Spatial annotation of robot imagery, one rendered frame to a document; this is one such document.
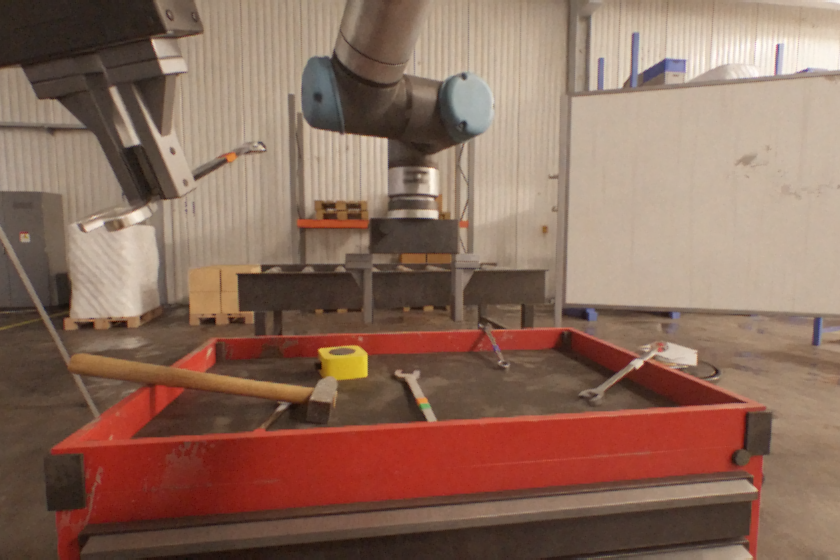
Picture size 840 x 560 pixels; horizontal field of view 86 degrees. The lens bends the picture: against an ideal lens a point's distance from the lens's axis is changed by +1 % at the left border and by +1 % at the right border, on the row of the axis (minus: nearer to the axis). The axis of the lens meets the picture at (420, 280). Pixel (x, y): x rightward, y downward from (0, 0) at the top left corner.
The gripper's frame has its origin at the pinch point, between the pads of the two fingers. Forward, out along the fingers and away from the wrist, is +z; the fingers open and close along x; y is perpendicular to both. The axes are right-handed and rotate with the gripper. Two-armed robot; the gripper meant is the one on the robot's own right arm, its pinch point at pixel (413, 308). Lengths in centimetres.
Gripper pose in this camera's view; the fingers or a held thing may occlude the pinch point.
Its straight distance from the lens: 67.5
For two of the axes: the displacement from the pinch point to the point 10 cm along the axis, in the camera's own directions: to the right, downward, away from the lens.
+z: 0.0, 10.0, 0.5
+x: 9.9, -0.1, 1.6
